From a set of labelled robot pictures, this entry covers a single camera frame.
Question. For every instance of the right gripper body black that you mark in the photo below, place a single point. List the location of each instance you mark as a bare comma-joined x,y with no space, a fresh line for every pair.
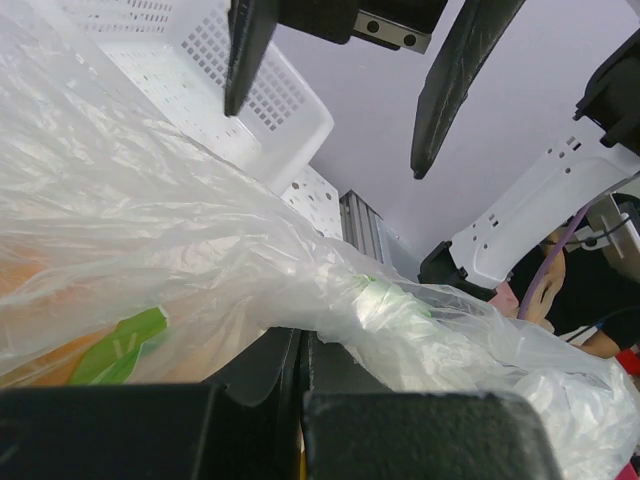
391,24

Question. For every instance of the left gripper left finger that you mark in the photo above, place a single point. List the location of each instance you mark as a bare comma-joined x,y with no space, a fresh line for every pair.
240,423

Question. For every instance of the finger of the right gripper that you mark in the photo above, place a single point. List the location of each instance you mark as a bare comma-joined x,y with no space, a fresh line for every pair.
474,34
251,26

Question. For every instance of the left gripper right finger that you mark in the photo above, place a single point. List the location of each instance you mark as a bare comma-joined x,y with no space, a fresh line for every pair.
354,427

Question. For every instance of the clear printed plastic bag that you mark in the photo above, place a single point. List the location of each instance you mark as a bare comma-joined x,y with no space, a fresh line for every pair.
104,189

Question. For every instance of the orange fake pineapple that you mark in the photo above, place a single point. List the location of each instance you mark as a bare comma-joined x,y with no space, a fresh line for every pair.
82,333

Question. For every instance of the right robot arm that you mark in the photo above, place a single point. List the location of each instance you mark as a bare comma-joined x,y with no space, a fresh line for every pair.
599,152

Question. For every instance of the aluminium frame rail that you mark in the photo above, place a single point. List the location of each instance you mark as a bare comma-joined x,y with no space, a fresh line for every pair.
360,225

